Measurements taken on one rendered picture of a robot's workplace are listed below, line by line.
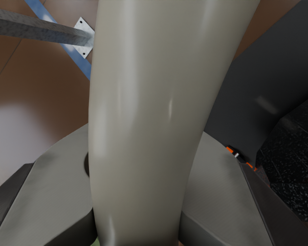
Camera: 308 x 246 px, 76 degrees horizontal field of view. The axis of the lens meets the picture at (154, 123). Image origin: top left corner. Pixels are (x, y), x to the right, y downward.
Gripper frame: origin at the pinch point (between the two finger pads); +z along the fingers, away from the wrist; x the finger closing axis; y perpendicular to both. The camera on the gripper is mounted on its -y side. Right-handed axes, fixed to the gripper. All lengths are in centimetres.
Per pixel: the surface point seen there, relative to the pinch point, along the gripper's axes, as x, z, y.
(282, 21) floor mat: 73, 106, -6
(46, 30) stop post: -53, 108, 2
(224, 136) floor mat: 53, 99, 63
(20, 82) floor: -108, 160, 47
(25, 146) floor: -116, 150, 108
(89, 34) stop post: -40, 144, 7
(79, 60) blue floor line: -50, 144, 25
